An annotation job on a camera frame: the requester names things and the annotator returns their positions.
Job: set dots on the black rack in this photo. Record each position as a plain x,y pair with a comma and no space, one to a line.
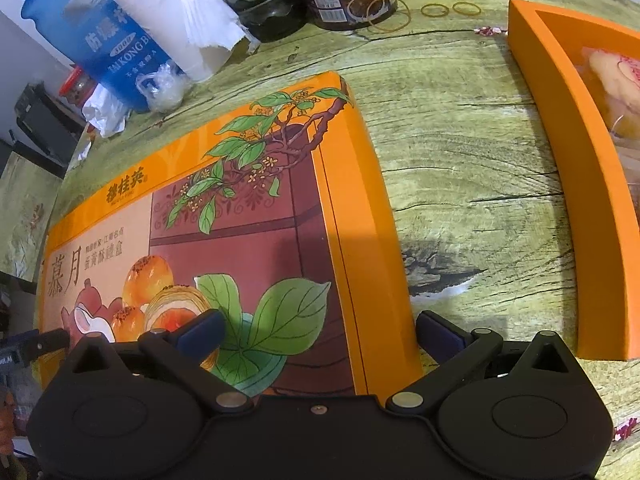
45,120

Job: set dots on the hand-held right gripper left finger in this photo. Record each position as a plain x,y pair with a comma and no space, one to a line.
202,332

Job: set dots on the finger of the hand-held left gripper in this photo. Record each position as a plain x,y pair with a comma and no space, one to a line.
45,342

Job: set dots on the person's left hand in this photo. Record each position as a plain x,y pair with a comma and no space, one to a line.
5,420

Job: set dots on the dark glass jar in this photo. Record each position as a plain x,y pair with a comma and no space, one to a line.
265,5

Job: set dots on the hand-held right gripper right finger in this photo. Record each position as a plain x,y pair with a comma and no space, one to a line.
440,332

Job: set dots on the large rubber band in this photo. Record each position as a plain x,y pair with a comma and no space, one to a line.
409,17

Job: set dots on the orange printed box lid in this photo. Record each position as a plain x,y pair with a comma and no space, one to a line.
250,210

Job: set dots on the small rubber band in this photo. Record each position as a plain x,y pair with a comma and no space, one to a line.
454,8
422,10

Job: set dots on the small crumpled clear plastic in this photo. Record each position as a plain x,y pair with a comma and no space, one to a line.
162,87

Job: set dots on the blue water bottle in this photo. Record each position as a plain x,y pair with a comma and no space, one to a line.
80,25

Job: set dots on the orange box tray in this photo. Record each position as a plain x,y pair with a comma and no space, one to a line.
565,135

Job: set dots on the crumpled white wrapper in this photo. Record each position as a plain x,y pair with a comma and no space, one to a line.
105,110

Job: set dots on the white paper roll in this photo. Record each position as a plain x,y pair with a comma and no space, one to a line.
170,15

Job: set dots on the red lid small jar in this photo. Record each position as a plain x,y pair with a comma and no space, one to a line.
75,85

